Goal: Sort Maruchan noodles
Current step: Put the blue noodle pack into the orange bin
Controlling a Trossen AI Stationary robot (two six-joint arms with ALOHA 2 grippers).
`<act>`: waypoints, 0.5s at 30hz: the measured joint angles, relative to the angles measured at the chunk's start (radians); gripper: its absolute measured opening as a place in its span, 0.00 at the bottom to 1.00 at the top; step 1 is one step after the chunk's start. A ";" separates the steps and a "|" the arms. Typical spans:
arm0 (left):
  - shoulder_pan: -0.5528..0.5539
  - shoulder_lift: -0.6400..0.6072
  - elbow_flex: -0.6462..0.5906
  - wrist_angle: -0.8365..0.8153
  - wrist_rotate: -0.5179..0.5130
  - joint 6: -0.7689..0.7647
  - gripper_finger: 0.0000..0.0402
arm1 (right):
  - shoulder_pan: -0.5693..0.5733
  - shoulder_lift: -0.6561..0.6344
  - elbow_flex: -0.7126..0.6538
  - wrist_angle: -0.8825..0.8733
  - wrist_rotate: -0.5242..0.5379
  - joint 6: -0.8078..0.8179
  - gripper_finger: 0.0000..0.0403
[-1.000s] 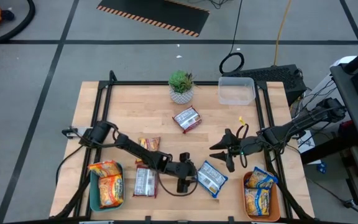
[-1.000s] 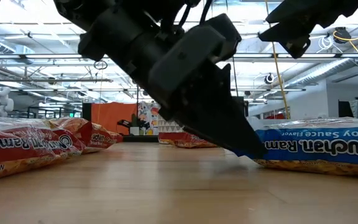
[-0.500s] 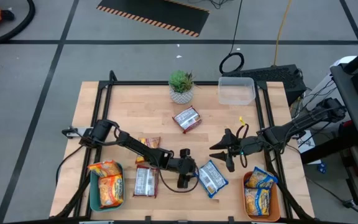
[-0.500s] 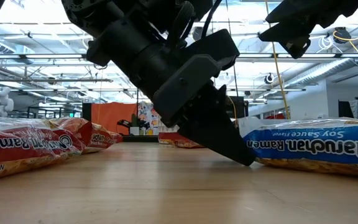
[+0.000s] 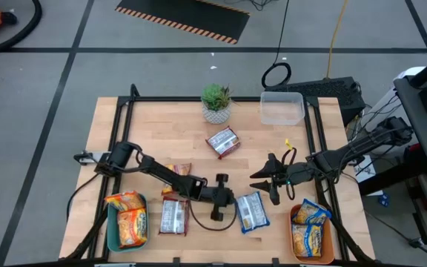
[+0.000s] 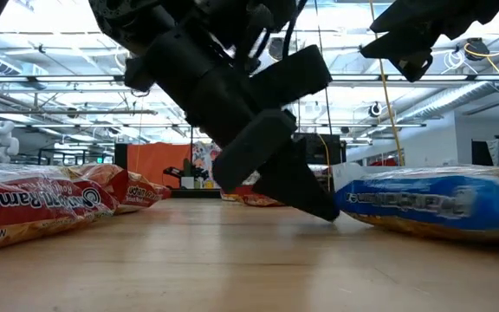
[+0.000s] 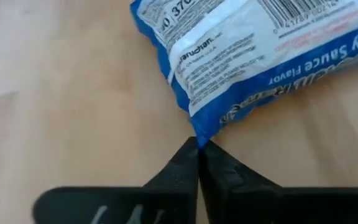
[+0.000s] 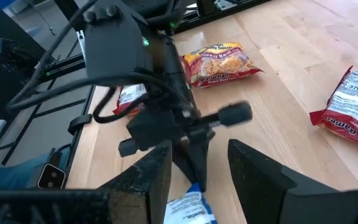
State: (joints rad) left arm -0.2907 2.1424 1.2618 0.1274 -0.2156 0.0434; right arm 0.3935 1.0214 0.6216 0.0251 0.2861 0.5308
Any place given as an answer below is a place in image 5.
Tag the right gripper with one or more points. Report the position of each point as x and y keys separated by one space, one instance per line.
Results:
x=295 y=174

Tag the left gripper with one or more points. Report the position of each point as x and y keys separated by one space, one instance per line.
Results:
x=221 y=196

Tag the blue soy sauce ramen pack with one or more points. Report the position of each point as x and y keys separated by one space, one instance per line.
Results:
x=252 y=213
x=311 y=213
x=307 y=241

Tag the red roast beef ramen pack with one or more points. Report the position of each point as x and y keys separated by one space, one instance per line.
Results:
x=174 y=219
x=182 y=169
x=222 y=142

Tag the orange chicken ramen pack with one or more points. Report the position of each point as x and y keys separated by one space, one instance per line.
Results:
x=124 y=201
x=132 y=228

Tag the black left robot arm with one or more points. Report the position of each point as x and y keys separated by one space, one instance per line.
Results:
x=161 y=174

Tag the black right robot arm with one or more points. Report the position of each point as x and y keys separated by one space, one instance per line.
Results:
x=361 y=146

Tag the clear plastic bin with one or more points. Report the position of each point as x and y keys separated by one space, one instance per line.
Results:
x=282 y=109

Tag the potted succulent patterned pot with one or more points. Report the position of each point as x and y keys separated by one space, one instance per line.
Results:
x=216 y=111

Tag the orange plastic bin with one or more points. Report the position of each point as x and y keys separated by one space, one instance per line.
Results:
x=329 y=248

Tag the white paper sheet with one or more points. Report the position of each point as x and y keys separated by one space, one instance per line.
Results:
x=365 y=172

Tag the black computer case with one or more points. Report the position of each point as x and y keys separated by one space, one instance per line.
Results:
x=332 y=91

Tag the teal plastic bin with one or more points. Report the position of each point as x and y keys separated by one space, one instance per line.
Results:
x=112 y=233

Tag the small blue object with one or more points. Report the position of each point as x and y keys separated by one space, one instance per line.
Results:
x=384 y=200

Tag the black striped floor mat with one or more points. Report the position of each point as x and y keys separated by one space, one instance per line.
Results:
x=184 y=15

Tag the black aluminium table frame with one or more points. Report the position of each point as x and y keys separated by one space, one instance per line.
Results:
x=161 y=99

